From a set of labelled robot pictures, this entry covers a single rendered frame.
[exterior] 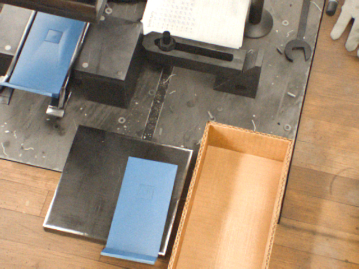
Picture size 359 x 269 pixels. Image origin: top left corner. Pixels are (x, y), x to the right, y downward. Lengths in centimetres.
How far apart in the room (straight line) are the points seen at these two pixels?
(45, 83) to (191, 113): 22
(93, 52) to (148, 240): 28
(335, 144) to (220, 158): 17
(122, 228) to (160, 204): 6
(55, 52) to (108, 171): 18
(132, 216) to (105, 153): 10
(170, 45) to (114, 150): 17
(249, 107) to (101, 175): 25
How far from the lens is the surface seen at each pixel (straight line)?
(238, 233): 104
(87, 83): 109
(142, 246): 101
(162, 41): 108
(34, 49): 109
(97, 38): 109
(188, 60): 108
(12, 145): 112
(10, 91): 106
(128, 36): 109
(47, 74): 106
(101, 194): 104
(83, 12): 94
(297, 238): 105
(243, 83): 110
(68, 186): 105
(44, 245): 105
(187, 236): 103
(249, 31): 119
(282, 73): 116
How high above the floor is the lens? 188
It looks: 63 degrees down
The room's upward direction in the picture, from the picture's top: 1 degrees clockwise
